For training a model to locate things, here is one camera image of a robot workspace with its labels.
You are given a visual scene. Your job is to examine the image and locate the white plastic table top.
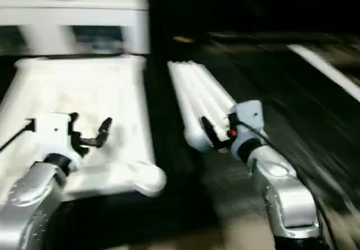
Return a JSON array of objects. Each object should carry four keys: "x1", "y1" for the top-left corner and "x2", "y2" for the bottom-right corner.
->
[{"x1": 0, "y1": 55, "x2": 167, "y2": 198}]

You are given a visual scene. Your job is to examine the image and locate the white plastic table leg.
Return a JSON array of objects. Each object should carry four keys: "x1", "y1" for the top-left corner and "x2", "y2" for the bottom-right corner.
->
[
  {"x1": 167, "y1": 60, "x2": 216, "y2": 153},
  {"x1": 182, "y1": 60, "x2": 234, "y2": 127},
  {"x1": 188, "y1": 60, "x2": 239, "y2": 113},
  {"x1": 175, "y1": 60, "x2": 229, "y2": 149}
]

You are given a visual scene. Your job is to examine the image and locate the black mat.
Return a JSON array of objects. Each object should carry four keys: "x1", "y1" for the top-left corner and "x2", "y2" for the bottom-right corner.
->
[{"x1": 0, "y1": 40, "x2": 360, "y2": 234}]

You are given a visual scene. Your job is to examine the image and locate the yellow label sticker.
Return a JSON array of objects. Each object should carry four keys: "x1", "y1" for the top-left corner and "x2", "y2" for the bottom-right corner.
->
[{"x1": 172, "y1": 35, "x2": 195, "y2": 43}]

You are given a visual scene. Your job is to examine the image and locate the white cabinet with glass doors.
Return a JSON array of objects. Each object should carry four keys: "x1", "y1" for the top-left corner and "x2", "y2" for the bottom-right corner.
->
[{"x1": 0, "y1": 0, "x2": 150, "y2": 56}]

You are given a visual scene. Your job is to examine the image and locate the white flat board strip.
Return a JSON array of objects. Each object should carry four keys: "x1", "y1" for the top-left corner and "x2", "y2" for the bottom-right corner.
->
[{"x1": 286, "y1": 43, "x2": 360, "y2": 103}]

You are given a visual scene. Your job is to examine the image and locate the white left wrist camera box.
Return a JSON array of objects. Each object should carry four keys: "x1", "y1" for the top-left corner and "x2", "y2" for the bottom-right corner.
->
[{"x1": 26, "y1": 111, "x2": 85, "y2": 173}]

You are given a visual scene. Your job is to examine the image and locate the black left wrist camera cable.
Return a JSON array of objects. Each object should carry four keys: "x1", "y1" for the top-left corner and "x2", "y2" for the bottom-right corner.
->
[{"x1": 0, "y1": 119, "x2": 36, "y2": 152}]

